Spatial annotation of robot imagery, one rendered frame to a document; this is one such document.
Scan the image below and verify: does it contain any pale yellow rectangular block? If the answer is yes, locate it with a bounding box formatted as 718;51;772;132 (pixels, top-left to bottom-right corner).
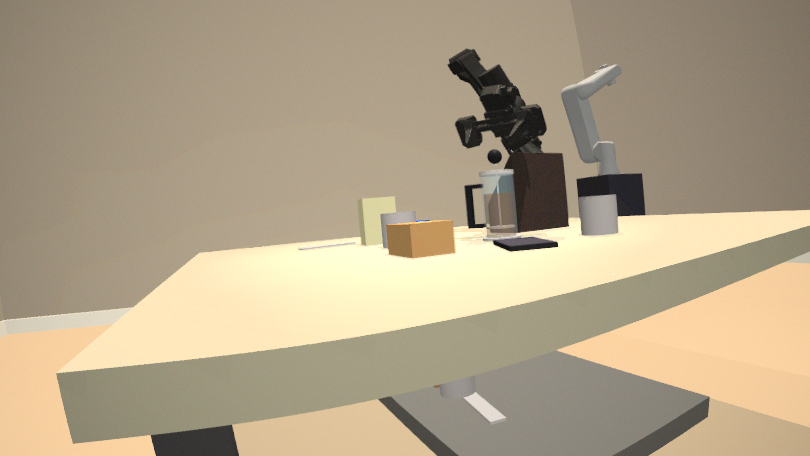
357;196;396;246

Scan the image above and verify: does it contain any glass french press with black handle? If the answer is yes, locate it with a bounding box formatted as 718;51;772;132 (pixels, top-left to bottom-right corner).
464;149;521;242

